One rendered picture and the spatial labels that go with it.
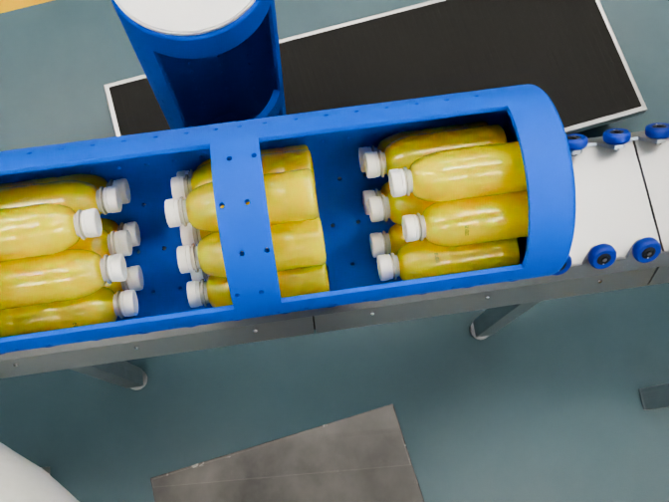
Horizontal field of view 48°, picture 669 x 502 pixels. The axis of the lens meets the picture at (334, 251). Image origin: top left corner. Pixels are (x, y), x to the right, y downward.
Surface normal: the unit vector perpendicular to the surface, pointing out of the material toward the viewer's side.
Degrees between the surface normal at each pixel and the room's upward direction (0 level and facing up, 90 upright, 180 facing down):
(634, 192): 0
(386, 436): 4
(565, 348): 0
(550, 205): 31
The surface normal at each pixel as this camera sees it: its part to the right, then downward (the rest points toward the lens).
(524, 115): -0.04, -0.58
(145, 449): 0.02, -0.25
